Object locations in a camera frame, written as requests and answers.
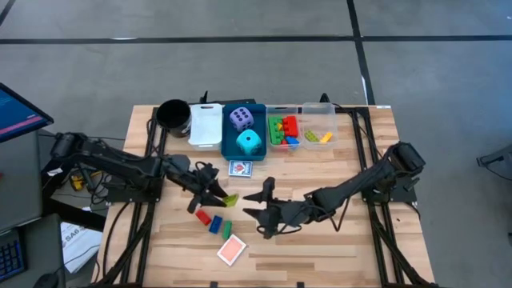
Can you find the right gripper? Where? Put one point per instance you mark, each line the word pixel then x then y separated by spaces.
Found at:
pixel 296 212

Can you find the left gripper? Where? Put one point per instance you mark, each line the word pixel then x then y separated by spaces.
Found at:
pixel 186 172

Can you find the lime green duplo plate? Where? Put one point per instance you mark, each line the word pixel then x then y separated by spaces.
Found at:
pixel 311 136
pixel 231 200

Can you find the small red duplo brick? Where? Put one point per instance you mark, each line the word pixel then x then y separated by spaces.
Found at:
pixel 203 217

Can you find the blue duplo brick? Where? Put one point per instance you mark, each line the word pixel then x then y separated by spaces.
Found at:
pixel 215 224

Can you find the small green duplo brick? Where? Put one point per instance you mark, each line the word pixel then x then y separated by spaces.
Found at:
pixel 227 230

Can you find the orange white card box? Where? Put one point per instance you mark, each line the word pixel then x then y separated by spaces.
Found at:
pixel 232 250

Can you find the teal foam die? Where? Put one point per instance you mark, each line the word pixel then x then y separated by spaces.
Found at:
pixel 249 142

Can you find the small red soft brick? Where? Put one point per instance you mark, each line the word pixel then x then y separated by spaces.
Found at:
pixel 283 142

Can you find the blue soft brick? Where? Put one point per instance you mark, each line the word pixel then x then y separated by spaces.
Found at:
pixel 293 140

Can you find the long green duplo brick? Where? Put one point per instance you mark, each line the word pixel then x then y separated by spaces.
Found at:
pixel 275 130

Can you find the purple foam die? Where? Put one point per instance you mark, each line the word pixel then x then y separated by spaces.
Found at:
pixel 241 119

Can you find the large red soft brick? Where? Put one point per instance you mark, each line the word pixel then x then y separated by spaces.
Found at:
pixel 290 126

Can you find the yellow duplo plate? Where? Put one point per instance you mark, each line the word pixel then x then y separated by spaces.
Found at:
pixel 326 137

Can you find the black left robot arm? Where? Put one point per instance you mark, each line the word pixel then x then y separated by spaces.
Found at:
pixel 112 160

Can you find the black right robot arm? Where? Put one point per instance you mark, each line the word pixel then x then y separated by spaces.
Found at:
pixel 360 184

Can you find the blue playing card deck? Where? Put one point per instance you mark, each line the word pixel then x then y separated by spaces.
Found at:
pixel 240 168

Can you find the teal plastic bin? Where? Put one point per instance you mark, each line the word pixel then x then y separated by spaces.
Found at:
pixel 227 140

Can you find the white plastic bin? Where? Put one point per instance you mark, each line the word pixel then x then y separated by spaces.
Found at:
pixel 205 128

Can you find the black cup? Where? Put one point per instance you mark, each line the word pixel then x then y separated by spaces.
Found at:
pixel 173 114

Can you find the yellow black tool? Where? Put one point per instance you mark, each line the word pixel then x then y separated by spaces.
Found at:
pixel 78 183

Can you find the white printed paper bag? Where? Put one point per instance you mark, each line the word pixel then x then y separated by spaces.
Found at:
pixel 78 244

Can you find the black computer mouse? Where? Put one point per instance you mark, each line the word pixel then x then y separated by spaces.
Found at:
pixel 46 281

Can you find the computer monitor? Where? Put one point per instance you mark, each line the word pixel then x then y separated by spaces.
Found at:
pixel 18 116

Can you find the backlit keyboard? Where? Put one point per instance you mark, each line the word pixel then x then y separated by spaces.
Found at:
pixel 10 256

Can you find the grey floor object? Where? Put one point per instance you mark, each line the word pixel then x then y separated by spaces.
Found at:
pixel 500 158

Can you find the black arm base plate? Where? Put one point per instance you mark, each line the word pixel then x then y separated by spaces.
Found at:
pixel 132 197
pixel 394 196

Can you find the black aluminium frame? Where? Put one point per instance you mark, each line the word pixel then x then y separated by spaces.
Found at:
pixel 145 240

